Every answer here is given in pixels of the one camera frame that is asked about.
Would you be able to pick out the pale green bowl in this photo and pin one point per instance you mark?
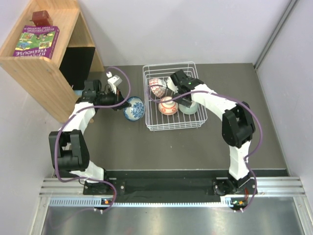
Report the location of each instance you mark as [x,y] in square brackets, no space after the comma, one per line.
[189,110]

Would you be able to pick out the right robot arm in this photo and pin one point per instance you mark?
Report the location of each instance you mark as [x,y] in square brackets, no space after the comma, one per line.
[237,126]

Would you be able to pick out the red patterned white bowl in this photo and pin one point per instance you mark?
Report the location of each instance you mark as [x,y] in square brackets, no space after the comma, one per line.
[158,87]

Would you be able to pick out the white wire dish rack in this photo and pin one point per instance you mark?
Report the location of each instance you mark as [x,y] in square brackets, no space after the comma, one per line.
[154,119]

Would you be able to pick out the dark red box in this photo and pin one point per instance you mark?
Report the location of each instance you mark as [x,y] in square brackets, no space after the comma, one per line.
[41,18]

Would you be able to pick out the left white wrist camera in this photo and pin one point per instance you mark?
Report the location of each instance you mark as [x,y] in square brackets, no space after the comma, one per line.
[113,81]

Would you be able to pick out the wooden shelf unit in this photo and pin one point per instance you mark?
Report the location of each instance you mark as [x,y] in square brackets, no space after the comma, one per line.
[39,76]

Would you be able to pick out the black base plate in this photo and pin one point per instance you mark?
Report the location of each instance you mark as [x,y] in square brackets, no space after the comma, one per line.
[171,186]

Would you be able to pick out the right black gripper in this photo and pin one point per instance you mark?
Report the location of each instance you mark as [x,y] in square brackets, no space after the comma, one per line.
[187,102]

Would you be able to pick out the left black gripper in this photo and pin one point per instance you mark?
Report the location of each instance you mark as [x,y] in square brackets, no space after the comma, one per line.
[118,99]

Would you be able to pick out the red floral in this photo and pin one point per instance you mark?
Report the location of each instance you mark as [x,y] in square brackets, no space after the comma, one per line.
[168,107]

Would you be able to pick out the aluminium rail frame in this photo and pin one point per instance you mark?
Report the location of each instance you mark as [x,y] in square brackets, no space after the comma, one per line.
[72,195]

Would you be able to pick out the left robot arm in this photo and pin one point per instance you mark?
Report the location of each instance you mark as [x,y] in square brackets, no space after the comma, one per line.
[69,151]

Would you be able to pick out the purple treehouse book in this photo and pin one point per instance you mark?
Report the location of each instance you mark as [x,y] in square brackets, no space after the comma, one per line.
[38,41]

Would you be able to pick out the dark blue bottom bowl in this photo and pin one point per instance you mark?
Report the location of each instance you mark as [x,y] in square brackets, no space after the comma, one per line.
[136,110]

